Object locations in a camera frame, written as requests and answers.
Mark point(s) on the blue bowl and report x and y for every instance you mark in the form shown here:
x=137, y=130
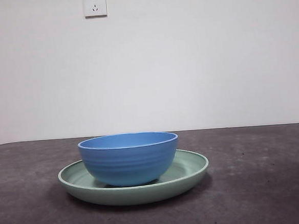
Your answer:
x=130, y=164

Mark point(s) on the green plate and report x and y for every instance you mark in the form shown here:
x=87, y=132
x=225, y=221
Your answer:
x=132, y=196

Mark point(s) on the white wall outlet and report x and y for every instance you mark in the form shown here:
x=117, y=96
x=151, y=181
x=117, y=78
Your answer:
x=95, y=5

